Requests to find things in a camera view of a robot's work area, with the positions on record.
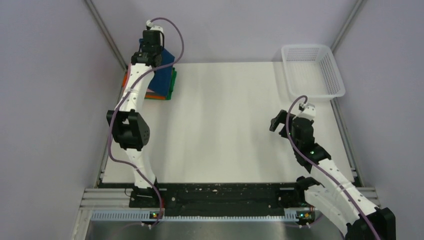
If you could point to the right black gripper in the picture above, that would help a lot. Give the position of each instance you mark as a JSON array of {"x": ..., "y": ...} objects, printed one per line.
[{"x": 281, "y": 118}]

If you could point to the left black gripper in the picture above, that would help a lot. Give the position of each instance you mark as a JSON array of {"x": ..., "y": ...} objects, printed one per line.
[{"x": 159, "y": 49}]

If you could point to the blue t shirt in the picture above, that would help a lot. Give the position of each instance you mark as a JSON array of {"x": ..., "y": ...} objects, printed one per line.
[{"x": 161, "y": 81}]

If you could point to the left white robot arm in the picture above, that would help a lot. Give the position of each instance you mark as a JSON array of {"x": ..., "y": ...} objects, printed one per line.
[{"x": 128, "y": 131}]

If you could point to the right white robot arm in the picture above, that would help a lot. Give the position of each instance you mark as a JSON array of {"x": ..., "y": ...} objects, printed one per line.
[{"x": 327, "y": 189}]

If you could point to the white plastic basket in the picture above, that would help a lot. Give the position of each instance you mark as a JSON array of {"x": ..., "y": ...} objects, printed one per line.
[{"x": 311, "y": 70}]

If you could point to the green folded t shirt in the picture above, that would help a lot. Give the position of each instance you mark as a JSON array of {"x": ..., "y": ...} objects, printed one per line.
[{"x": 172, "y": 84}]

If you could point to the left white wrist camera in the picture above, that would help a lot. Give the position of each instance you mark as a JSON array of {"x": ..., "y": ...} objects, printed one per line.
[{"x": 154, "y": 27}]

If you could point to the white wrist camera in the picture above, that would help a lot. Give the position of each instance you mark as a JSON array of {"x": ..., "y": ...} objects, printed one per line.
[
  {"x": 307, "y": 111},
  {"x": 154, "y": 27}
]

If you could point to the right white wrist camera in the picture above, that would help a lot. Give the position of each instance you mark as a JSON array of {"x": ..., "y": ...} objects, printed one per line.
[{"x": 307, "y": 111}]

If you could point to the left aluminium frame post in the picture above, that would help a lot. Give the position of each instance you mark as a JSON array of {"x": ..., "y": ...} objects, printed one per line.
[{"x": 100, "y": 23}]

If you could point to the aluminium frame post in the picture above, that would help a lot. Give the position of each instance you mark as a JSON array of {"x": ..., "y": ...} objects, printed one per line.
[
  {"x": 349, "y": 21},
  {"x": 100, "y": 23}
]

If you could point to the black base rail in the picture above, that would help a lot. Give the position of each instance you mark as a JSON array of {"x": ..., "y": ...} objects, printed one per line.
[{"x": 221, "y": 199}]

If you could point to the right aluminium frame post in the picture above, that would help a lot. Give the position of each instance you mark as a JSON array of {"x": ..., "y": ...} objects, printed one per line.
[{"x": 349, "y": 21}]

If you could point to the white slotted cable duct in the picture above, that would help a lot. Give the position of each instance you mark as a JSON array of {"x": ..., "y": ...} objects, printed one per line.
[{"x": 149, "y": 216}]

